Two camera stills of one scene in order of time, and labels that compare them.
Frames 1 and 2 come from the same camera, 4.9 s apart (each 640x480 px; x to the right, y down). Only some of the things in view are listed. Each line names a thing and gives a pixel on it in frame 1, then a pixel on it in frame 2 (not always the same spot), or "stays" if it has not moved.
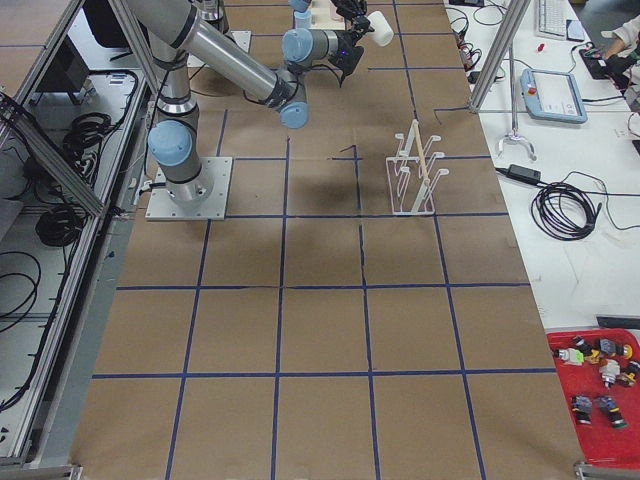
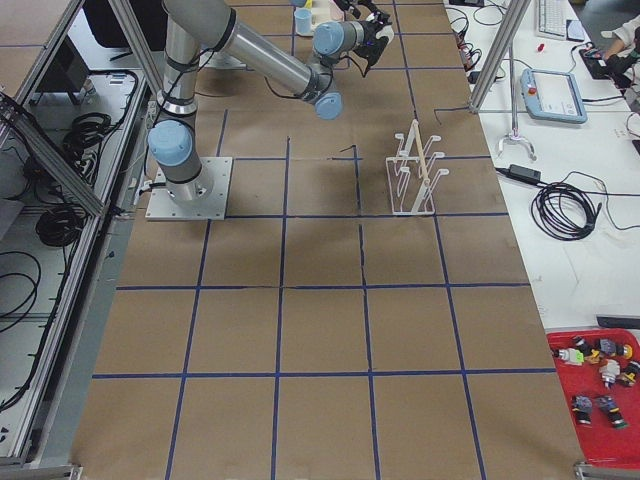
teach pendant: (552, 96) stays
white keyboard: (551, 19) stays
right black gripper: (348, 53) → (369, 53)
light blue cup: (303, 20) stays
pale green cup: (383, 32) stays
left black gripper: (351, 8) → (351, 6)
